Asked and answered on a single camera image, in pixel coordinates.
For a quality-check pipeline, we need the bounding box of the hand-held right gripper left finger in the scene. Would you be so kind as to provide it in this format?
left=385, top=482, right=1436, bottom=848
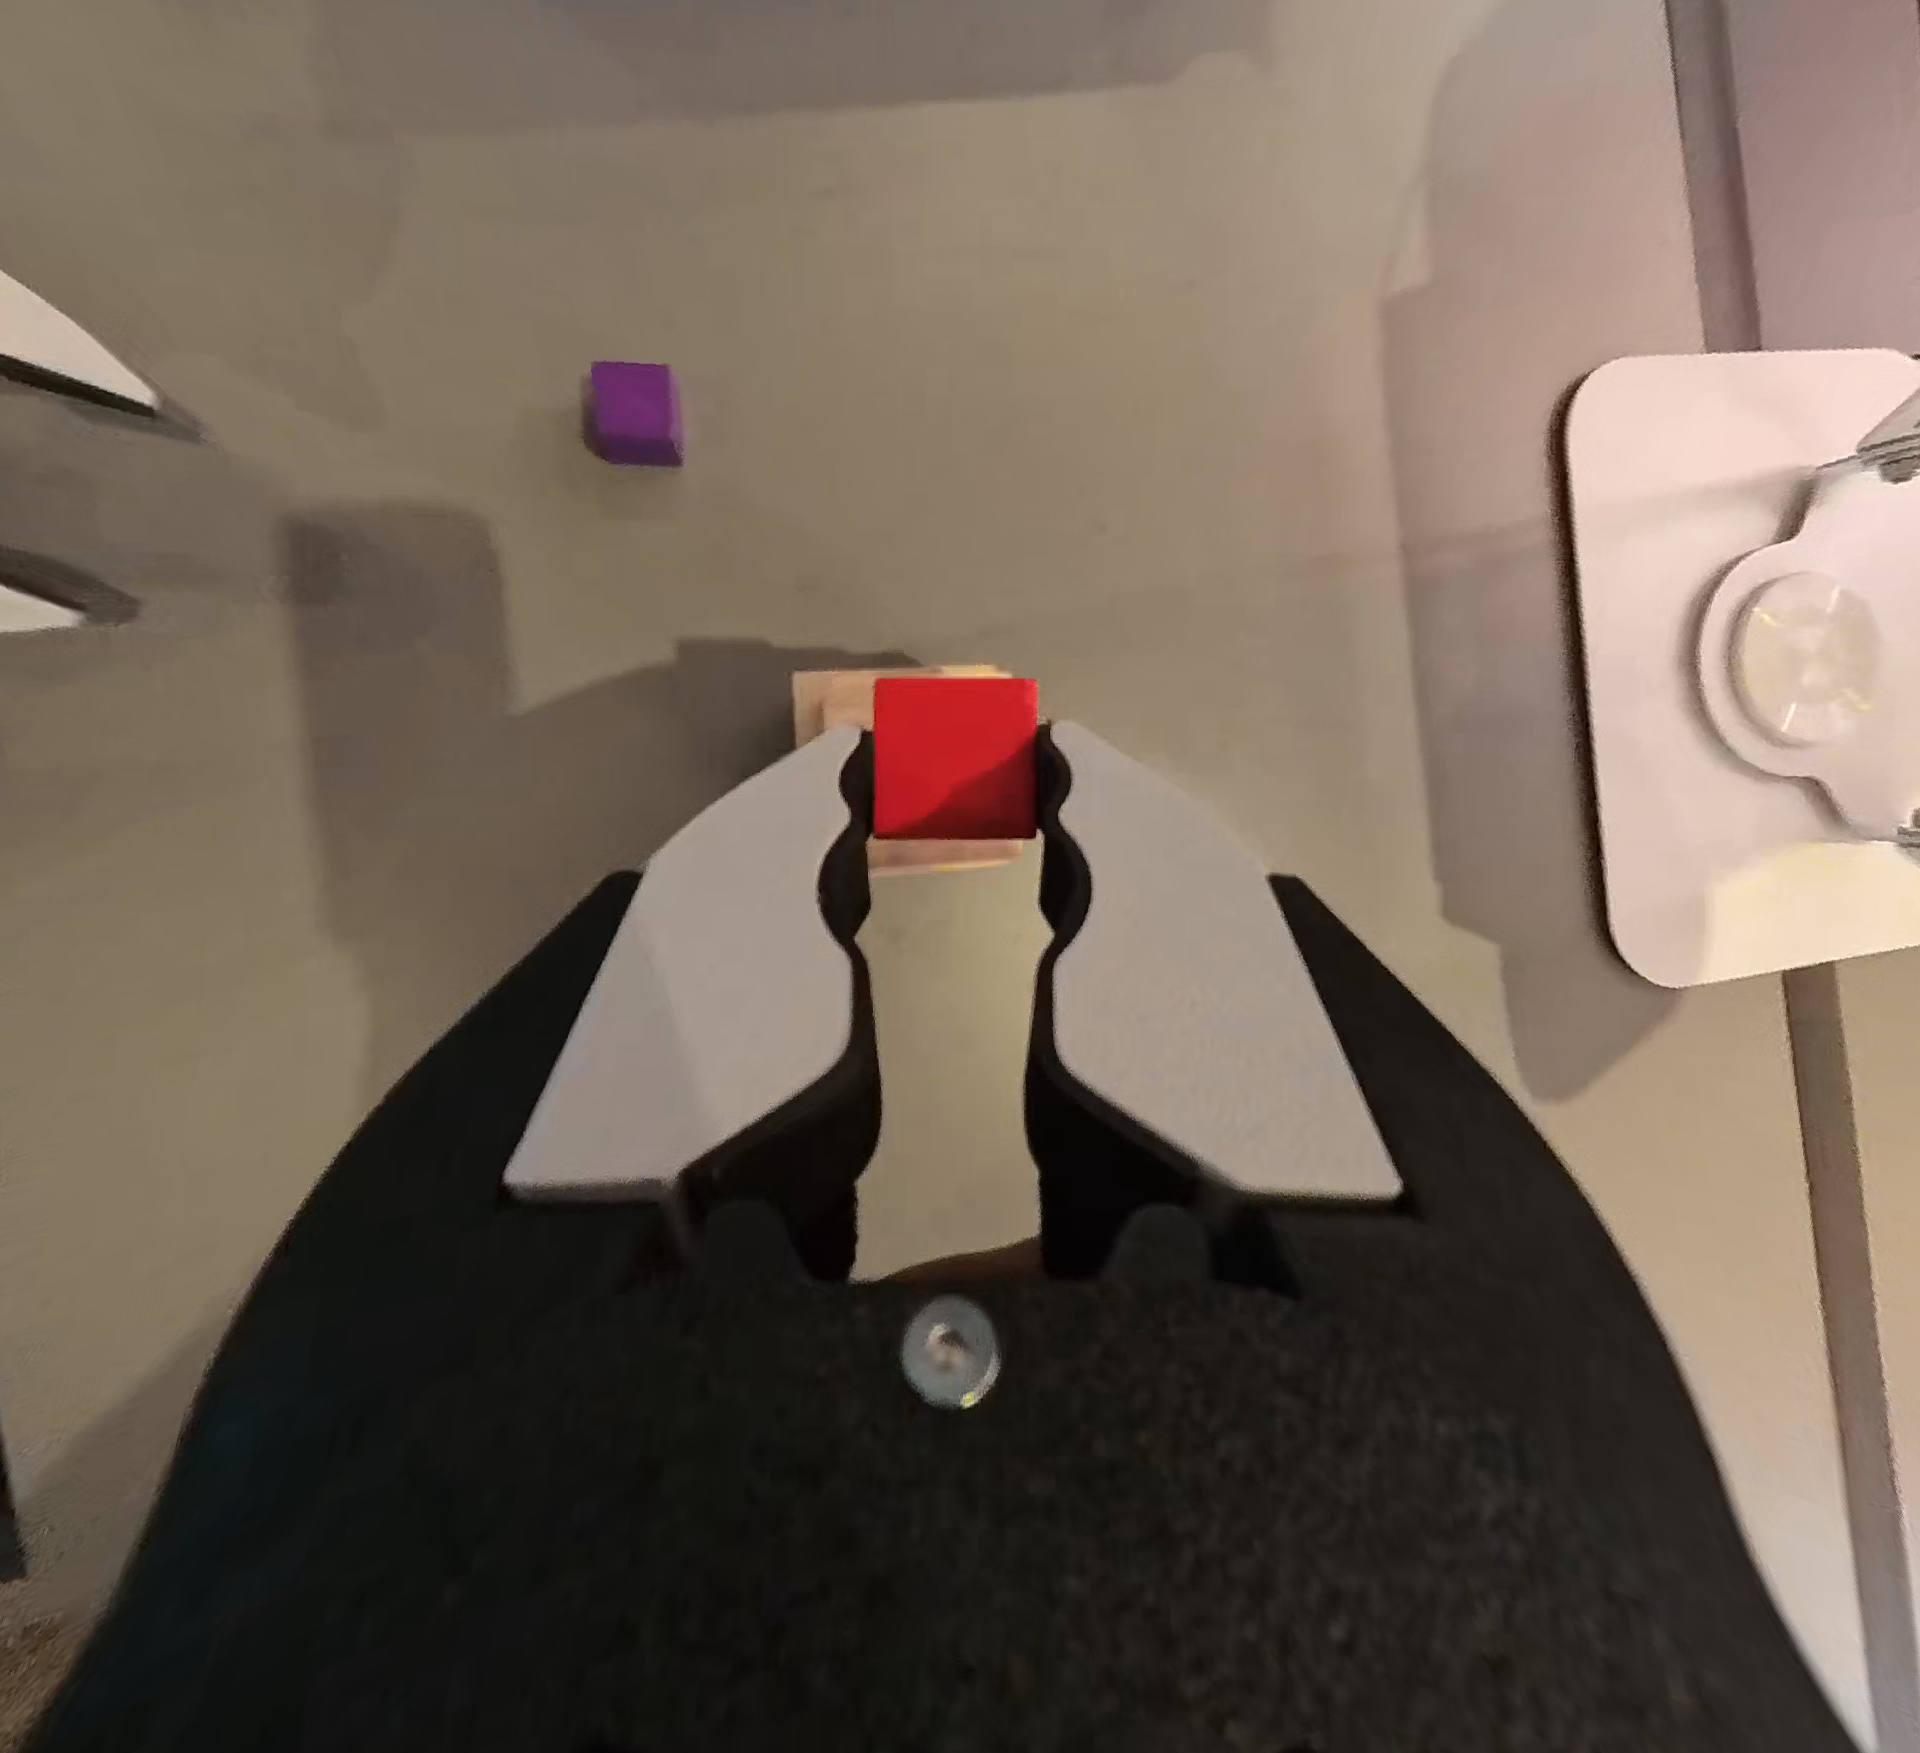
left=502, top=720, right=885, bottom=1285

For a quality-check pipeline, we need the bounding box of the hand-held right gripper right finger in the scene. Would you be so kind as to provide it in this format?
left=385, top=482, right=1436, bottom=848
left=1025, top=718, right=1408, bottom=1282

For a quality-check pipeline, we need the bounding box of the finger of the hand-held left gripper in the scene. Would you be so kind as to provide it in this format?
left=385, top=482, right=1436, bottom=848
left=0, top=551, right=143, bottom=638
left=0, top=263, right=164, bottom=423

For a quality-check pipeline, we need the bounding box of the medium wooden cube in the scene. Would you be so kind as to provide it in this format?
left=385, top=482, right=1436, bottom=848
left=790, top=661, right=1040, bottom=876

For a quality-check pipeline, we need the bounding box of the red wooden cube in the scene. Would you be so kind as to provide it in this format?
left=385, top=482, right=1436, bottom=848
left=867, top=675, right=1040, bottom=842

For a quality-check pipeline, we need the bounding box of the white folding stand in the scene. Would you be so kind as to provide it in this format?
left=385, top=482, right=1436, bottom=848
left=1563, top=346, right=1920, bottom=990

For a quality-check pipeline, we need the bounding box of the purple wooden cube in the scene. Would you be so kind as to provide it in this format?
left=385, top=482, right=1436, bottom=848
left=580, top=358, right=688, bottom=467

